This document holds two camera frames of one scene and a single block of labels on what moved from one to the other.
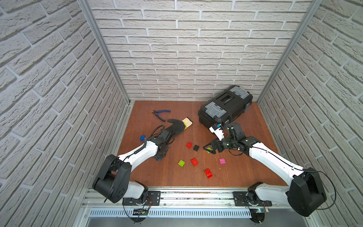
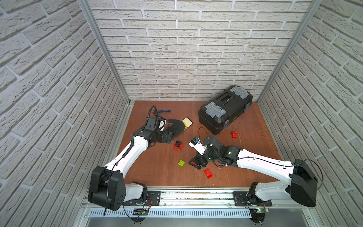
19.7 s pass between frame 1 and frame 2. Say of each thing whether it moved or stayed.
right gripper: moved
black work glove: stayed
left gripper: moved
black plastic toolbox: stayed
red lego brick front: stayed
